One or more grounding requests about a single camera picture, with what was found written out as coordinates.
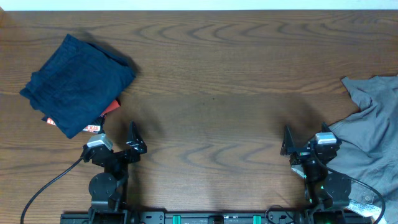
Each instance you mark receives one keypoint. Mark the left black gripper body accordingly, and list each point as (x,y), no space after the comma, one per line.
(119,154)

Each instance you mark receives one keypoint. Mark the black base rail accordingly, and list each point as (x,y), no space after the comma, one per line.
(272,216)

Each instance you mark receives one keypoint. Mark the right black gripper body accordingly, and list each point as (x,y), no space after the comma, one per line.
(301,155)

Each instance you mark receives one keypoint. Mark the black orange printed garment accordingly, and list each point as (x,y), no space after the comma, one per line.
(99,119)

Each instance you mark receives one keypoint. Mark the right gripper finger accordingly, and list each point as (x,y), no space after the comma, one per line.
(325,128)
(288,145)

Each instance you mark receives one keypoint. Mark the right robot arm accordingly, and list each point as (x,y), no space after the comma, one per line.
(327,192)

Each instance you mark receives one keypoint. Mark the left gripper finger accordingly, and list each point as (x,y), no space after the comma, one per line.
(134,139)
(101,129)

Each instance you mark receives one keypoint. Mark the grey shorts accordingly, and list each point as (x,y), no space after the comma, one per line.
(369,144)

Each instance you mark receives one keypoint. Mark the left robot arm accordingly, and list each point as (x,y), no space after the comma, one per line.
(108,189)

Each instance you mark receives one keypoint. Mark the folded navy blue garment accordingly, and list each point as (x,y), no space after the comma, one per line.
(77,83)

